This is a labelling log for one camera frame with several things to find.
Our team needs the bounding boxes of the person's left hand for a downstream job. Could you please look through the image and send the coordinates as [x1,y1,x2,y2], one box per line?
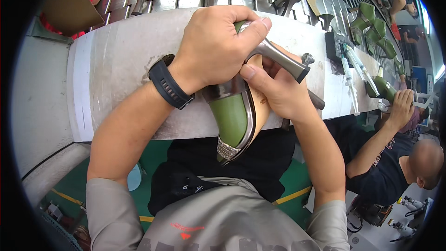
[176,5,273,95]

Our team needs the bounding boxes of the person's right hand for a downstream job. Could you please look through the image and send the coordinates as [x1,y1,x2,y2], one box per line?
[240,42,317,124]

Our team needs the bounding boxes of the black wrist band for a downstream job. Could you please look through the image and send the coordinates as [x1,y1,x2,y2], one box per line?
[148,54,196,110]

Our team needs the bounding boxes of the clear plastic syringe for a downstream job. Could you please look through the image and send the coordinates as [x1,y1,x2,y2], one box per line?
[341,57,361,116]
[343,43,381,97]

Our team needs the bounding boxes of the black glue tray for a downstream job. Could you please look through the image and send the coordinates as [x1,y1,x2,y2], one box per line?
[325,29,355,74]

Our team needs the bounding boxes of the person's legs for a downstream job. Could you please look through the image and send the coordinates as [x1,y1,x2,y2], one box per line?
[148,127,297,217]

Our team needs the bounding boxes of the blue control panel machine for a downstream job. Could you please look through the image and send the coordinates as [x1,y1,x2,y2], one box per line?
[411,65,436,95]

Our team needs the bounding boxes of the person's body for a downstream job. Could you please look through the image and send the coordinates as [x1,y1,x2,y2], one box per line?
[85,176,351,251]

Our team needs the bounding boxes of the brown cardboard sheet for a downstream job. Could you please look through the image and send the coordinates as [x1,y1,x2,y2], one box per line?
[41,0,105,37]

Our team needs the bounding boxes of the light blue round stool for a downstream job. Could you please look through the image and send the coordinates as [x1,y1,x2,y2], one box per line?
[127,162,144,192]

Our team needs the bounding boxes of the metal tool with dark handle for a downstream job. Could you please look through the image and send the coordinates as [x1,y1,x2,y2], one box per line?
[301,53,326,111]

